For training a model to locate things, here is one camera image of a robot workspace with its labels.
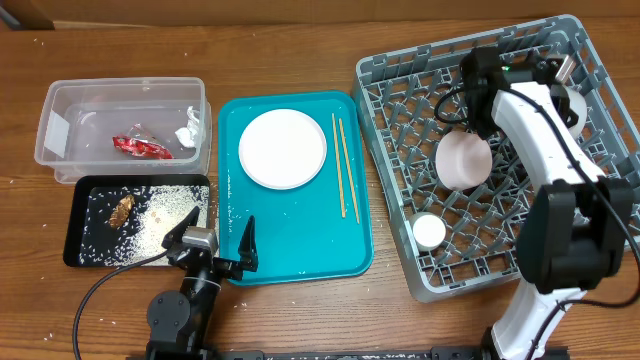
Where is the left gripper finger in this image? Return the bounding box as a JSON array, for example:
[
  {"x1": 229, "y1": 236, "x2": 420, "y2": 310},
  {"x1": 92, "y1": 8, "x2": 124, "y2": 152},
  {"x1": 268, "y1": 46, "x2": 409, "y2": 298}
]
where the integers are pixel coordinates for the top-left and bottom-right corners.
[
  {"x1": 161, "y1": 207, "x2": 200, "y2": 249},
  {"x1": 238, "y1": 215, "x2": 259, "y2": 265}
]

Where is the grey bowl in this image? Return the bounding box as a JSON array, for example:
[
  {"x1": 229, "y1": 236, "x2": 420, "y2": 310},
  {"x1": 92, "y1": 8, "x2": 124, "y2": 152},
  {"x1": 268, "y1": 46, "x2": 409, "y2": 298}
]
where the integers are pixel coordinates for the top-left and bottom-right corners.
[{"x1": 565, "y1": 87, "x2": 588, "y2": 139}]

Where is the brown food scrap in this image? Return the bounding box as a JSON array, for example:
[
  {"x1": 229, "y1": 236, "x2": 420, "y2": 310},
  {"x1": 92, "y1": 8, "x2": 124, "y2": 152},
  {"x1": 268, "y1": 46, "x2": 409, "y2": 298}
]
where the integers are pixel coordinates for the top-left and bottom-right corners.
[{"x1": 108, "y1": 194, "x2": 135, "y2": 229}]

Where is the red snack wrapper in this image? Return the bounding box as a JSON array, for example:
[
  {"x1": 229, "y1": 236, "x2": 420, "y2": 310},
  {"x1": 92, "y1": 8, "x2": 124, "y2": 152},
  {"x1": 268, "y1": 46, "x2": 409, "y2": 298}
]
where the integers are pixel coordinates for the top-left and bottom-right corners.
[{"x1": 112, "y1": 124, "x2": 173, "y2": 160}]

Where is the white tissue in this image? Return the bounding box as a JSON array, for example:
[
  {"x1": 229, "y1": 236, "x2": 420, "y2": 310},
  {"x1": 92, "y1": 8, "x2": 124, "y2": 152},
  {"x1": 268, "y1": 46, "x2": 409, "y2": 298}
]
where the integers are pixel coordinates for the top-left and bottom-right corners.
[{"x1": 175, "y1": 106, "x2": 200, "y2": 148}]

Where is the wooden chopstick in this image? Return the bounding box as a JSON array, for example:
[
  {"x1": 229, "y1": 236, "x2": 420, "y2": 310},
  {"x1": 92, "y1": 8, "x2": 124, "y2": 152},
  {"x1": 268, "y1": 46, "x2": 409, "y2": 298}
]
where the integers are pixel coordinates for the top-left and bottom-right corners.
[
  {"x1": 331, "y1": 113, "x2": 346, "y2": 219},
  {"x1": 338, "y1": 118, "x2": 360, "y2": 224}
]

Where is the large white plate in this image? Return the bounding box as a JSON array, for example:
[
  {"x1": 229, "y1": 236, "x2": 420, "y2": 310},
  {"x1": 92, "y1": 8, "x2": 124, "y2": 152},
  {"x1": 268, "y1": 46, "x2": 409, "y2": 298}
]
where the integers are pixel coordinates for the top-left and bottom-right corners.
[{"x1": 238, "y1": 109, "x2": 327, "y2": 190}]

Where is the white cup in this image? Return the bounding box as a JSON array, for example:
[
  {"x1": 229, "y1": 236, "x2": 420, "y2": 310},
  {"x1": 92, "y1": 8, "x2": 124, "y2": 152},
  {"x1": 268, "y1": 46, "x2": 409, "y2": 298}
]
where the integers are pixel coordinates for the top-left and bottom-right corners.
[{"x1": 409, "y1": 212, "x2": 446, "y2": 251}]

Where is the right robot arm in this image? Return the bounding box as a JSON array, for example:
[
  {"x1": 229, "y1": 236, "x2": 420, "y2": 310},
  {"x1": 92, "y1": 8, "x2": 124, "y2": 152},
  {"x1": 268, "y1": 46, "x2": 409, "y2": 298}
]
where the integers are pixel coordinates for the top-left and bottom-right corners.
[{"x1": 460, "y1": 47, "x2": 635, "y2": 359}]

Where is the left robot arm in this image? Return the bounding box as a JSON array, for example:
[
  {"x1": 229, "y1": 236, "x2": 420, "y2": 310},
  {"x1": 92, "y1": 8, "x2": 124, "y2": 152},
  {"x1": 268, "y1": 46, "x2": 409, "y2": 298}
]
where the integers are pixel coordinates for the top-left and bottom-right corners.
[{"x1": 145, "y1": 207, "x2": 259, "y2": 359}]

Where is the grey dishwasher rack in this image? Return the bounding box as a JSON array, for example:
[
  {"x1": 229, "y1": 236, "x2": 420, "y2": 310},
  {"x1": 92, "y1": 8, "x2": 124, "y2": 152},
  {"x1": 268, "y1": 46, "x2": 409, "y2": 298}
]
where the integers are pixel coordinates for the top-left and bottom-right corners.
[{"x1": 354, "y1": 15, "x2": 639, "y2": 303}]

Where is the black tray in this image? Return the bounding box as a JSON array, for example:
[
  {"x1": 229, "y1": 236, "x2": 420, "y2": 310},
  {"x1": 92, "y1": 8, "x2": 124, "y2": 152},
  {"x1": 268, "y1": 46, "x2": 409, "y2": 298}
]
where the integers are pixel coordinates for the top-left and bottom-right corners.
[{"x1": 63, "y1": 175, "x2": 211, "y2": 267}]

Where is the teal serving tray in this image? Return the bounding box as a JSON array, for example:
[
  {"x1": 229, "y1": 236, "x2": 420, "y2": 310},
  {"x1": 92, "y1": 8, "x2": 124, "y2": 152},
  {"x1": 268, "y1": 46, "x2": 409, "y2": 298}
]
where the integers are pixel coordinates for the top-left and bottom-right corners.
[{"x1": 218, "y1": 91, "x2": 374, "y2": 286}]

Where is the clear plastic bin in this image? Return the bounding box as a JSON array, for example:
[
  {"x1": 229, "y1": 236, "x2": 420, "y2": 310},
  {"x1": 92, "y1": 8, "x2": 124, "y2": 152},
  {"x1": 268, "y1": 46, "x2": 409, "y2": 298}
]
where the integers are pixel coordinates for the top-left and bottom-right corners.
[{"x1": 34, "y1": 77, "x2": 212, "y2": 184}]

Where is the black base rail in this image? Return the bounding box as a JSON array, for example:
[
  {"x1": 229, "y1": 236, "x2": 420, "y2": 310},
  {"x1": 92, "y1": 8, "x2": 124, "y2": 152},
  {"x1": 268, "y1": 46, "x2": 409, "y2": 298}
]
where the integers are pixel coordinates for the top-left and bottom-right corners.
[{"x1": 217, "y1": 346, "x2": 491, "y2": 360}]

